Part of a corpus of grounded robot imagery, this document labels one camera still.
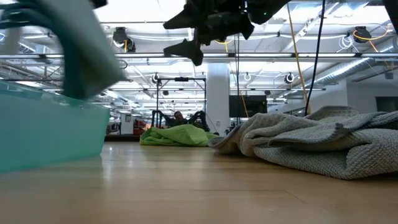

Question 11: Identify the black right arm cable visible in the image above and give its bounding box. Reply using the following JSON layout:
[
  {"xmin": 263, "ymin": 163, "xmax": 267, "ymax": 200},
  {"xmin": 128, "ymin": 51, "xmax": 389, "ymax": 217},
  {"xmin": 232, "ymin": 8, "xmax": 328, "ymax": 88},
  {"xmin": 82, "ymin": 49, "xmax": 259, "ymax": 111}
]
[{"xmin": 304, "ymin": 0, "xmax": 326, "ymax": 116}]

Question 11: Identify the teal translucent plastic bin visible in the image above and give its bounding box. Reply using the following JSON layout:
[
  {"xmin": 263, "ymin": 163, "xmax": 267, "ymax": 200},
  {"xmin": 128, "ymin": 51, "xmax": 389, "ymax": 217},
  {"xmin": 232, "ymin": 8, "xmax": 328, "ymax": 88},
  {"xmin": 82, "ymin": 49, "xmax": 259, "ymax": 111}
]
[{"xmin": 0, "ymin": 80, "xmax": 111, "ymax": 174}]

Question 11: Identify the white pillar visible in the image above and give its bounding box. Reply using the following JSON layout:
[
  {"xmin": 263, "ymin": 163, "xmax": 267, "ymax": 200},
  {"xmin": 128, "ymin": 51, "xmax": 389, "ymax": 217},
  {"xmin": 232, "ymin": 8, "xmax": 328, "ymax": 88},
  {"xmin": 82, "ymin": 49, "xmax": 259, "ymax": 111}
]
[{"xmin": 205, "ymin": 63, "xmax": 231, "ymax": 136}]

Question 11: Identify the dark wall panel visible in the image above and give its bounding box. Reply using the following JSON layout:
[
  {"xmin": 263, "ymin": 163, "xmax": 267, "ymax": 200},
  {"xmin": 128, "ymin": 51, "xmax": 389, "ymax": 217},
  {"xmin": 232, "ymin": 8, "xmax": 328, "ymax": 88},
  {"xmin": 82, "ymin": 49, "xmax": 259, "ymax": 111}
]
[{"xmin": 376, "ymin": 96, "xmax": 398, "ymax": 113}]

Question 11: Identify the person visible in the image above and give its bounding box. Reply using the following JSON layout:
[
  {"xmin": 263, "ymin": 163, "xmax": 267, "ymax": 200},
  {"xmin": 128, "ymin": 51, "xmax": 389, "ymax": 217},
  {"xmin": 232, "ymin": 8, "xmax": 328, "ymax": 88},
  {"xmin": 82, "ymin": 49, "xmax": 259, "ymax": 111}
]
[{"xmin": 169, "ymin": 111, "xmax": 187, "ymax": 127}]

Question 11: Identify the thin black hanging cable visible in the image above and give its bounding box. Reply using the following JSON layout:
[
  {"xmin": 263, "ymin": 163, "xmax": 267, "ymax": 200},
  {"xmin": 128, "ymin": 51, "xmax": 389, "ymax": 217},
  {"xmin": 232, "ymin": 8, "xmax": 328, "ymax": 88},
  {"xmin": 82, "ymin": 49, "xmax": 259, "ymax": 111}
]
[{"xmin": 233, "ymin": 34, "xmax": 241, "ymax": 125}]

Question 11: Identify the black background rig frame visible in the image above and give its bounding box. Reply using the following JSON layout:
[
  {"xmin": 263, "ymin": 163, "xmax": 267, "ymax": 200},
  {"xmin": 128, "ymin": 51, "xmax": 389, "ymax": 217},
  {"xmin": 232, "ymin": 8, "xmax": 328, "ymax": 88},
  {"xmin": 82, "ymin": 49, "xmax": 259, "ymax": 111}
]
[{"xmin": 155, "ymin": 77, "xmax": 207, "ymax": 128}]

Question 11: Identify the bright green microfiber towel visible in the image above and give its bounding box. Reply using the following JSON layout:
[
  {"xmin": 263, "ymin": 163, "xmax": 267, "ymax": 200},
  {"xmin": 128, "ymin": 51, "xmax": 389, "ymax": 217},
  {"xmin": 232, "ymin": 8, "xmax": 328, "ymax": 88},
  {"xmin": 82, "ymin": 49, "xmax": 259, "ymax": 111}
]
[{"xmin": 139, "ymin": 124, "xmax": 218, "ymax": 147}]

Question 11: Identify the light blue microfiber towel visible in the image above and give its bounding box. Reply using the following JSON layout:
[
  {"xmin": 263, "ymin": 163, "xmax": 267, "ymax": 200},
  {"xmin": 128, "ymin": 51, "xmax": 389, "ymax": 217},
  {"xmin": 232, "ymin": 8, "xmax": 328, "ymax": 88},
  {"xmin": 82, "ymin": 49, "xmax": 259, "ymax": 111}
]
[{"xmin": 0, "ymin": 0, "xmax": 126, "ymax": 100}]

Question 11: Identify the black ceiling cable reel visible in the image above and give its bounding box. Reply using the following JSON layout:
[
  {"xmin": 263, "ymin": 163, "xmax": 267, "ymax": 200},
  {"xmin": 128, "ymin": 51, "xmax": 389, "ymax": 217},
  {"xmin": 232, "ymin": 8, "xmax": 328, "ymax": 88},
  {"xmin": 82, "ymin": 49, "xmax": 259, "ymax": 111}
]
[
  {"xmin": 111, "ymin": 26, "xmax": 137, "ymax": 54},
  {"xmin": 352, "ymin": 26, "xmax": 390, "ymax": 43}
]

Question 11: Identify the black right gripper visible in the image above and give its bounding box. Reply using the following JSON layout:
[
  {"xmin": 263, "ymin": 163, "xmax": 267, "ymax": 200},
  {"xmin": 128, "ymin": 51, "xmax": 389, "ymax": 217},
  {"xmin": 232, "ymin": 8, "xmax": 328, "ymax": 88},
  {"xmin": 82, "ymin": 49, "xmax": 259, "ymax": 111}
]
[{"xmin": 163, "ymin": 0, "xmax": 255, "ymax": 67}]

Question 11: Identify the black wall monitor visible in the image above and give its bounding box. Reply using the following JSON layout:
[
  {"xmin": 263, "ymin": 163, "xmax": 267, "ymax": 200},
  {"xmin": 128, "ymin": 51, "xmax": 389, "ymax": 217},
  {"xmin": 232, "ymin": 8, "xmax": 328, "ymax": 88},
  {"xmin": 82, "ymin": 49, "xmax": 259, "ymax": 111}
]
[{"xmin": 229, "ymin": 95, "xmax": 268, "ymax": 118}]

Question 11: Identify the long ceiling light bar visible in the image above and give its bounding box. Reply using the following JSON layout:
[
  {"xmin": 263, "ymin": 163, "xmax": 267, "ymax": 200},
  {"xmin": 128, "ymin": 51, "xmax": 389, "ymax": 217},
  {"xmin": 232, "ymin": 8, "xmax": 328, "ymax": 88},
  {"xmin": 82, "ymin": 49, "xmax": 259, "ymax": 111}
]
[{"xmin": 0, "ymin": 52, "xmax": 398, "ymax": 60}]

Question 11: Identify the grey waffle microfiber towel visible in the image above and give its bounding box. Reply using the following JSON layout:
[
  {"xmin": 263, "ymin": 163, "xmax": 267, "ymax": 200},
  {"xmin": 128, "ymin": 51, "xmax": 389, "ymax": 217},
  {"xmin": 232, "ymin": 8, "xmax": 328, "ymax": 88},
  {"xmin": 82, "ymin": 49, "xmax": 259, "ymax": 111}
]
[{"xmin": 208, "ymin": 110, "xmax": 398, "ymax": 180}]

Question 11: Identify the silver air duct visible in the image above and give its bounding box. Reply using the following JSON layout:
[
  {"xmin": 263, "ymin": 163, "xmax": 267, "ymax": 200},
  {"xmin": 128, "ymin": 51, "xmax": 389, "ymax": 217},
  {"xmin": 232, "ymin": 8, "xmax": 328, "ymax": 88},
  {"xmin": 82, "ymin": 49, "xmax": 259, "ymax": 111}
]
[{"xmin": 312, "ymin": 37, "xmax": 398, "ymax": 88}]

